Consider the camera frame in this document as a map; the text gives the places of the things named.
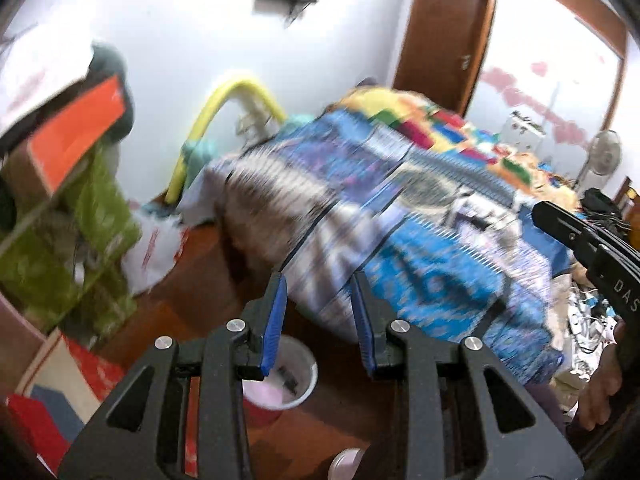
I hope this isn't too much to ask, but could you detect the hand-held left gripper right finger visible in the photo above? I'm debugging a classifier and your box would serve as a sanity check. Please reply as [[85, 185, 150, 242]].
[[350, 271, 586, 480]]

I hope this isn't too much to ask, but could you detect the teal cloth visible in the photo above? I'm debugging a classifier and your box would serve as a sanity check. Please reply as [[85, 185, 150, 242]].
[[182, 140, 216, 186]]

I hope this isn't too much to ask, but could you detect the person's right hand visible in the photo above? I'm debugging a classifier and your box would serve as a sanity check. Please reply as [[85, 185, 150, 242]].
[[574, 320, 627, 432]]

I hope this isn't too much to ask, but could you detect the red patterned gift box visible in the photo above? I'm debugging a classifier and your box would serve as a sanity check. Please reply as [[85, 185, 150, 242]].
[[62, 335, 128, 403]]

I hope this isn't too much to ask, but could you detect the white standing fan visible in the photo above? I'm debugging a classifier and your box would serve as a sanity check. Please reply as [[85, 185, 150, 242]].
[[575, 130, 623, 196]]

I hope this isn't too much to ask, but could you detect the wooden framed glass panel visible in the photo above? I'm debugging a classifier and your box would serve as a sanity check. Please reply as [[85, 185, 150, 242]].
[[460, 0, 631, 161]]

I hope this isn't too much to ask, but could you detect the white cloth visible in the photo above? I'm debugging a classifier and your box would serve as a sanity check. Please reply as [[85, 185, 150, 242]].
[[0, 45, 96, 136]]

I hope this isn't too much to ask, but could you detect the orange box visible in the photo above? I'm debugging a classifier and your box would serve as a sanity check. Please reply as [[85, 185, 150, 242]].
[[27, 74, 126, 201]]

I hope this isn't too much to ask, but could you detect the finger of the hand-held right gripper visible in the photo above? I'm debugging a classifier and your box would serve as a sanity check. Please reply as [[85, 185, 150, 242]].
[[531, 201, 602, 261]]

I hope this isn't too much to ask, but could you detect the black bag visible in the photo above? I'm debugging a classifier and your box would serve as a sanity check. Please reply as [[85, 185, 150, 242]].
[[582, 187, 626, 226]]

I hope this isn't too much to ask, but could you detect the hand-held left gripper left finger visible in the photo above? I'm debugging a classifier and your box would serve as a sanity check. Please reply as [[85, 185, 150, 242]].
[[59, 271, 289, 480]]

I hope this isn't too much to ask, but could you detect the plain red box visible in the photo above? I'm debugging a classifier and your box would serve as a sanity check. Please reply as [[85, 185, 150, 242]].
[[5, 392, 86, 471]]

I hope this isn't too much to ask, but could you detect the yellow foam tube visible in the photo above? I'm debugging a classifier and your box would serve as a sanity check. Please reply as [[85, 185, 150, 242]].
[[165, 74, 288, 206]]

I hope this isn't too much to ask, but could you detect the beige box with blue panel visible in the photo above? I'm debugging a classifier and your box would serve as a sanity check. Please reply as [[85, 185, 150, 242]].
[[15, 330, 103, 428]]

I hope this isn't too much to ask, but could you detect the blue patterned blanket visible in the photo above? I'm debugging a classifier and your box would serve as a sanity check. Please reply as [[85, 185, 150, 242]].
[[200, 110, 571, 386]]

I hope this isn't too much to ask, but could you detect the brown wooden door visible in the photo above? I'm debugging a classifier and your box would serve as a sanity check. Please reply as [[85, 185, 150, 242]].
[[392, 0, 501, 118]]

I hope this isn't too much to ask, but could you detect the white plastic bag red print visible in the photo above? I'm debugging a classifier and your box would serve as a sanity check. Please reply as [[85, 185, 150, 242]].
[[122, 205, 188, 293]]

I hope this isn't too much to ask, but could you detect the pink crumpled paper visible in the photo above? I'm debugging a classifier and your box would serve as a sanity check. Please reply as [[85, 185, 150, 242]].
[[243, 382, 301, 409]]

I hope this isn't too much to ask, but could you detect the brown round furniture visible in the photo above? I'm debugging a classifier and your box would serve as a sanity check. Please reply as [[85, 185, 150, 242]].
[[0, 292, 48, 396]]

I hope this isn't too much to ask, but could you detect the colourful patchwork blanket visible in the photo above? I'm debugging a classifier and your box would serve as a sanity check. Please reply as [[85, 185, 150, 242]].
[[325, 85, 581, 201]]

